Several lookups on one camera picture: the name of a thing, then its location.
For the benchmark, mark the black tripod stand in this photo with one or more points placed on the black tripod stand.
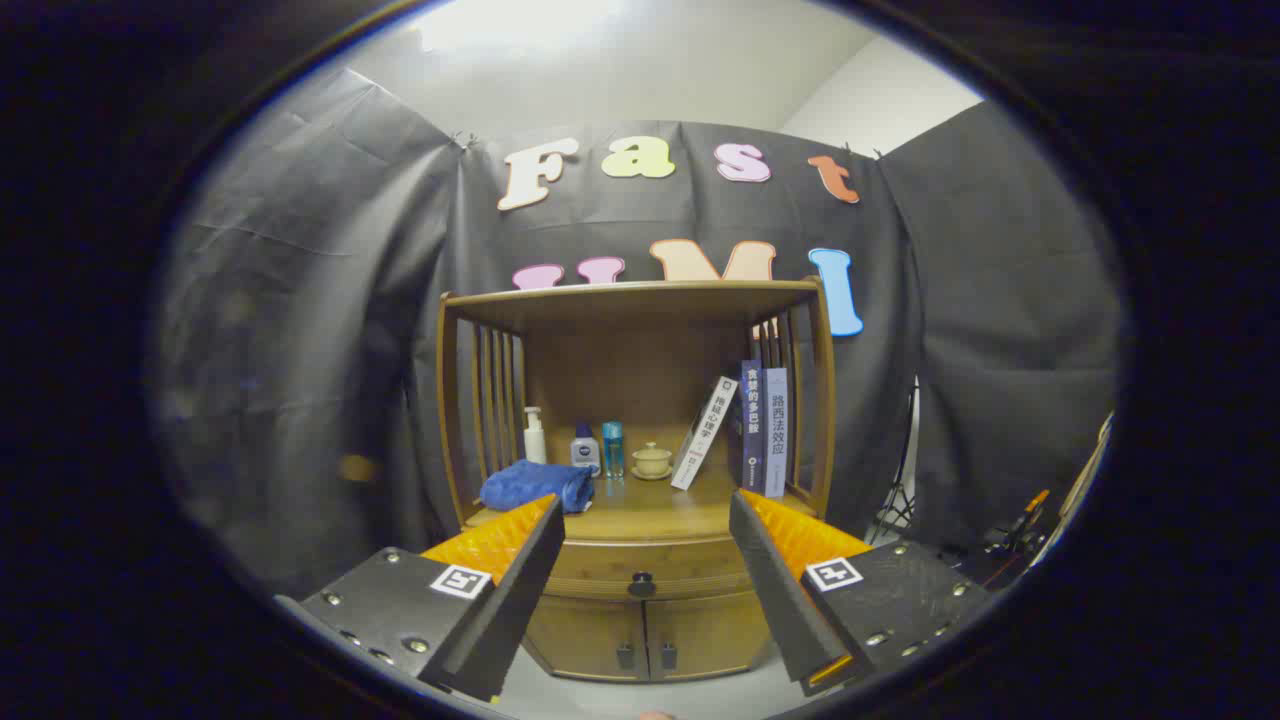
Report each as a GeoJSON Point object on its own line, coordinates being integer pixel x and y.
{"type": "Point", "coordinates": [905, 500]}

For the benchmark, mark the blue towel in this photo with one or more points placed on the blue towel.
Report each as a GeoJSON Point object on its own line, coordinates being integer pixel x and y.
{"type": "Point", "coordinates": [530, 485]}

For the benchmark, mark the grey blue book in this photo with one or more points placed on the grey blue book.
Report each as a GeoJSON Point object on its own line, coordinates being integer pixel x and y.
{"type": "Point", "coordinates": [776, 430]}

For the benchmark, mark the white book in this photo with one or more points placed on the white book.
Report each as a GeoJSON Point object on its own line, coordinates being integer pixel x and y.
{"type": "Point", "coordinates": [703, 435]}

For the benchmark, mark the beige lidded ceramic cup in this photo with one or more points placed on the beige lidded ceramic cup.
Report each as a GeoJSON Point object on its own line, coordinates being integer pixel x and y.
{"type": "Point", "coordinates": [652, 462]}

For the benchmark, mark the white pump bottle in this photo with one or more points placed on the white pump bottle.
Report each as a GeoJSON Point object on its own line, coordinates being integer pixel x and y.
{"type": "Point", "coordinates": [535, 445]}

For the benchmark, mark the wooden drawer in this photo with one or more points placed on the wooden drawer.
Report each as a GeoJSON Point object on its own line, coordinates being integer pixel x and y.
{"type": "Point", "coordinates": [600, 570]}

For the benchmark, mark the white bottle with blue cap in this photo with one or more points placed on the white bottle with blue cap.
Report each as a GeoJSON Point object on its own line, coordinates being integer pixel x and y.
{"type": "Point", "coordinates": [585, 452]}

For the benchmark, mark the black backdrop cloth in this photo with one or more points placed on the black backdrop cloth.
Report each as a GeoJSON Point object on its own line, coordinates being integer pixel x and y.
{"type": "Point", "coordinates": [300, 300]}

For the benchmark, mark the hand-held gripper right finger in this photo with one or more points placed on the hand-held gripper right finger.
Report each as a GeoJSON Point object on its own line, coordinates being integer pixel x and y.
{"type": "Point", "coordinates": [775, 590]}

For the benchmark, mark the wooden countertop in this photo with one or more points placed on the wooden countertop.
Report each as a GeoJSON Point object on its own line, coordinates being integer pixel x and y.
{"type": "Point", "coordinates": [650, 505]}

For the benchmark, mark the dark blue book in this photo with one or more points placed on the dark blue book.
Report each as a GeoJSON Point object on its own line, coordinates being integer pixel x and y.
{"type": "Point", "coordinates": [752, 430]}

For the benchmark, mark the black and orange tool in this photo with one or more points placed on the black and orange tool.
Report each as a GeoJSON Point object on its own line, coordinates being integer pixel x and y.
{"type": "Point", "coordinates": [1020, 525]}

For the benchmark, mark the wooden cabinet door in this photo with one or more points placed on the wooden cabinet door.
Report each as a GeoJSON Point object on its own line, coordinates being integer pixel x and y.
{"type": "Point", "coordinates": [705, 630]}
{"type": "Point", "coordinates": [590, 635]}

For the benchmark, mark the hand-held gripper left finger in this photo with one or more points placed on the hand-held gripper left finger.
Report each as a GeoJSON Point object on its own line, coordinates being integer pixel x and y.
{"type": "Point", "coordinates": [520, 600]}

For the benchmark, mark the wooden cabinet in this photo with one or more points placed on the wooden cabinet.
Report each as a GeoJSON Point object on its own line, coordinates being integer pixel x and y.
{"type": "Point", "coordinates": [640, 370]}

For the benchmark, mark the clear blue bottle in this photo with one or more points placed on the clear blue bottle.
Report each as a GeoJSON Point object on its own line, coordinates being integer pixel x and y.
{"type": "Point", "coordinates": [612, 450]}

